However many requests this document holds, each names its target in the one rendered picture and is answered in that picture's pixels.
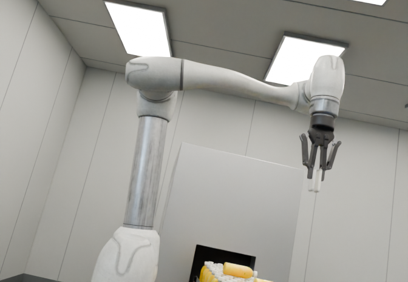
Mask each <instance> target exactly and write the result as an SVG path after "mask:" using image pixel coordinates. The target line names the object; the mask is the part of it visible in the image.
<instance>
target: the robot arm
mask: <svg viewBox="0 0 408 282"><path fill-rule="evenodd" d="M125 81H126V82H127V84H128V85H130V86H131V87H133V88H135V89H138V90H137V116H138V118H139V123H138V131H137V139H136V143H135V150H134V158H133V162H132V170H131V177H130V182H129V190H128V194H127V201H126V209H125V213H124V221H123V226H121V227H119V228H118V229H117V230H116V231H115V232H114V235H113V237H112V238H111V239H110V240H109V241H108V242H107V243H106V245H105V246H104V247H103V249H102V250H101V252H100V254H99V256H98V259H97V263H96V265H95V269H94V272H93V275H92V280H91V282H154V281H155V279H156V276H157V269H158V266H157V265H158V255H159V247H160V237H159V235H158V233H157V232H156V230H153V228H154V219H155V210H156V205H157V197H158V188H159V183H160V174H161V169H162V161H163V152H164V147H165V139H166V130H167V125H168V123H169V122H170V121H171V120H172V117H173V115H174V110H175V105H176V102H177V93H178V91H181V90H192V89H202V88H208V87H220V88H226V89H231V90H235V91H238V92H241V93H245V94H247V95H251V96H255V97H257V98H260V99H264V100H267V101H271V102H278V103H281V104H286V105H287V106H289V108H290V109H291V110H295V111H297V112H299V113H301V114H304V115H310V116H311V118H310V128H309V130H308V131H307V133H303V134H301V135H299V137H300V140H301V144H302V164H303V166H306V167H307V169H308V173H307V179H310V182H309V187H308V191H310V192H311V191H314V192H320V187H321V181H324V176H325V171H326V170H330V169H332V166H333V163H334V160H335V156H336V153H337V150H338V147H339V146H340V145H341V143H342V142H341V141H338V140H337V139H335V135H334V128H335V119H336V118H337V117H338V112H339V104H340V99H341V96H342V93H343V89H344V81H345V69H344V63H343V60H342V59H341V58H340V57H338V56H336V55H322V56H320V57H319V58H318V59H317V61H316V62H315V64H314V66H313V70H312V72H311V73H310V77H309V79H307V80H304V81H298V82H293V83H292V84H291V85H290V86H288V87H274V86H270V85H268V84H265V83H263V82H260V81H258V80H256V79H254V78H251V77H249V76H246V75H244V74H242V73H239V72H236V71H233V70H229V69H224V68H221V67H215V66H211V65H206V64H201V63H197V62H193V61H188V60H186V59H178V58H172V57H167V56H143V57H139V58H135V59H132V60H130V61H129V62H128V63H127V64H126V73H125ZM308 137H309V139H310V141H311V152H310V158H309V159H308ZM331 141H332V147H331V150H330V154H329V156H328V160H327V149H328V144H329V143H330V142H331ZM318 146H320V150H321V152H320V162H319V170H316V168H314V166H315V161H316V154H317V150H318ZM315 179H316V180H315Z"/></svg>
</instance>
